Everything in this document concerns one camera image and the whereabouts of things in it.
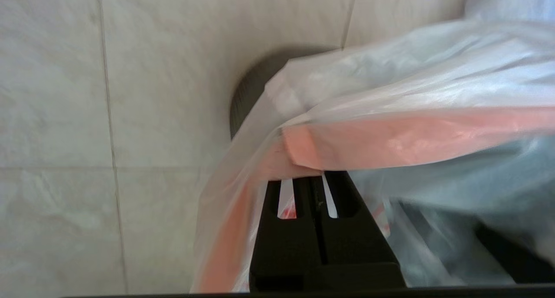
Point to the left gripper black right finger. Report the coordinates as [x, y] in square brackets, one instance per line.
[355, 250]

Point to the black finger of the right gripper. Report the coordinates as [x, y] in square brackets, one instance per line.
[516, 257]

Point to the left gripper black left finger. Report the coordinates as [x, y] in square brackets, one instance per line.
[282, 250]

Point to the white trash bag red cartoon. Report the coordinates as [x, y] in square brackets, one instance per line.
[412, 116]

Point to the black trash bin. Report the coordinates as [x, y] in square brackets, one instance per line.
[247, 94]

